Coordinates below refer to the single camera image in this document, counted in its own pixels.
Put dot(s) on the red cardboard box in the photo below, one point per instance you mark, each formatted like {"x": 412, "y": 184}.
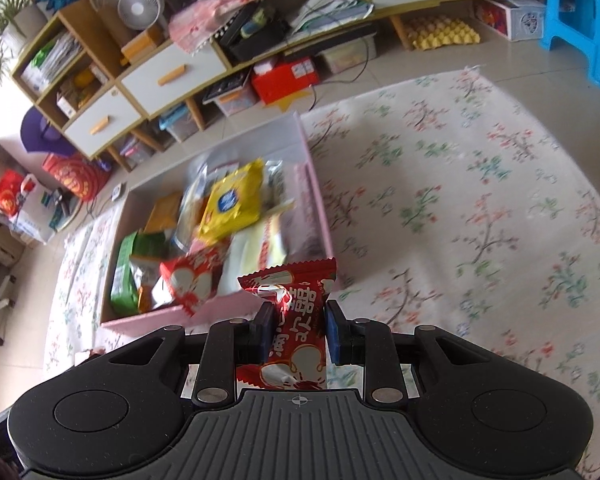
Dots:
{"x": 285, "y": 77}

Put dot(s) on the white power strip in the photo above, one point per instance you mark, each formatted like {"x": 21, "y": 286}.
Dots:
{"x": 117, "y": 191}

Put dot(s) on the pink cardboard box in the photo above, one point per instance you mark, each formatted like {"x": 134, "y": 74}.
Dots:
{"x": 145, "y": 317}

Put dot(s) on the purple hat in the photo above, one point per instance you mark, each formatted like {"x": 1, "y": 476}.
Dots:
{"x": 40, "y": 135}

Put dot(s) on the clear bin yellow contents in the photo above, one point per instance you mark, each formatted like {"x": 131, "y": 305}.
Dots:
{"x": 347, "y": 56}

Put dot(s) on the black open tray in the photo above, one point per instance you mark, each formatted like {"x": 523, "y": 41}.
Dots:
{"x": 252, "y": 35}

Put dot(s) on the pink fringed cloth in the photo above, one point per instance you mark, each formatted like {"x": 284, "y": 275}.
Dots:
{"x": 205, "y": 20}

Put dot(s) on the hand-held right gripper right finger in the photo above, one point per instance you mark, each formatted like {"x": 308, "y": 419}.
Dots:
{"x": 332, "y": 335}

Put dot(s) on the long wooden cabinet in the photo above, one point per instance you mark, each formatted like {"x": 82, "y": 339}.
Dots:
{"x": 72, "y": 17}

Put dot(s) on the yellow snack packet blue circle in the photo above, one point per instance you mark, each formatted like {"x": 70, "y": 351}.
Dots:
{"x": 230, "y": 205}

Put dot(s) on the red candy packet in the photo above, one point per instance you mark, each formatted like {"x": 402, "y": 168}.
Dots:
{"x": 190, "y": 280}
{"x": 292, "y": 330}

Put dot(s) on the yellow wooden box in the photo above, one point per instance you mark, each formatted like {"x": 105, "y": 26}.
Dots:
{"x": 140, "y": 45}

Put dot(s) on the red round gift bag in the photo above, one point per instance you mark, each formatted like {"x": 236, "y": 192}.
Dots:
{"x": 72, "y": 172}

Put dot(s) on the clear storage bin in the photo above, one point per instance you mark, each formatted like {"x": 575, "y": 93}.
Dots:
{"x": 136, "y": 152}

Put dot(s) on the blue plastic stool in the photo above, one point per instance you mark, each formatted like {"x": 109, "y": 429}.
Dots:
{"x": 597, "y": 25}

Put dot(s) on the clear bin black device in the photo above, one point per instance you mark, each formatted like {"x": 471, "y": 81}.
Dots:
{"x": 235, "y": 97}

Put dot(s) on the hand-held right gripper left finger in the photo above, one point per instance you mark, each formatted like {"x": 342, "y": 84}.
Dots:
{"x": 264, "y": 335}

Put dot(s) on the green snack packet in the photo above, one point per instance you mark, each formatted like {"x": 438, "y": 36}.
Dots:
{"x": 125, "y": 275}

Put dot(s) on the blue lid storage bin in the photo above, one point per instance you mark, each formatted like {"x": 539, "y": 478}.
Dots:
{"x": 180, "y": 122}

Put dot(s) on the yellow egg tray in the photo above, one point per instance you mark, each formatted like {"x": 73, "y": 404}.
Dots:
{"x": 445, "y": 32}

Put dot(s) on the orange snack packet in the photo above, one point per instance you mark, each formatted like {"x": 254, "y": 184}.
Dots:
{"x": 162, "y": 212}

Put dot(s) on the white printed box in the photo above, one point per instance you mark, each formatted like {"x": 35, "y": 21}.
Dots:
{"x": 527, "y": 20}

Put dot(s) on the red plastic bag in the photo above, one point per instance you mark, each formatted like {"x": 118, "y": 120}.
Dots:
{"x": 9, "y": 195}

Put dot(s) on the pile of teal papers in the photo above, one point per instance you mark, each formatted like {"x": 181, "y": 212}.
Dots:
{"x": 330, "y": 7}

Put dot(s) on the silver blue snack packet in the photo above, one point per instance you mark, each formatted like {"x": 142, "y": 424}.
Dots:
{"x": 277, "y": 180}

